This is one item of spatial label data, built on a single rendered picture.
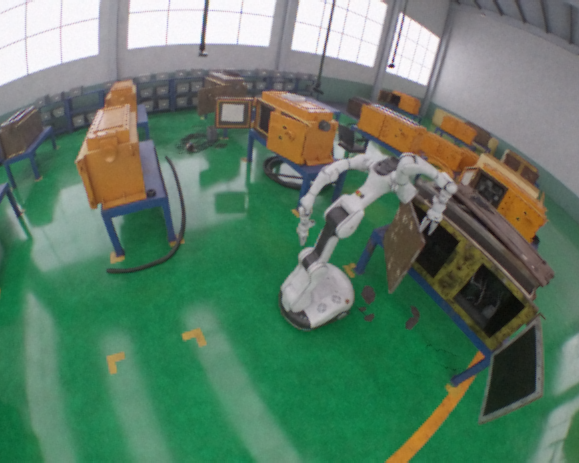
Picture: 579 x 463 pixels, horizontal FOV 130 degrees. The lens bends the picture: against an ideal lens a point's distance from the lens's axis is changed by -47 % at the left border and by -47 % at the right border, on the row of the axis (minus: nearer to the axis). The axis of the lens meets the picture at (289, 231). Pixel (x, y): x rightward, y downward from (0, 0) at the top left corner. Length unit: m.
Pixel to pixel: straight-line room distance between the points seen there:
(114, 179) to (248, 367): 2.20
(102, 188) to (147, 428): 2.24
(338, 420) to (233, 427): 0.82
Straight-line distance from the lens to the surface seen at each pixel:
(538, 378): 1.84
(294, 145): 3.43
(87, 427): 2.49
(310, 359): 2.32
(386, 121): 5.65
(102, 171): 2.77
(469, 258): 2.14
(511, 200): 4.75
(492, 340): 2.40
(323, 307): 2.24
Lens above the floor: 2.12
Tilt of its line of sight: 40 degrees down
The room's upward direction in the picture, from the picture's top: 11 degrees clockwise
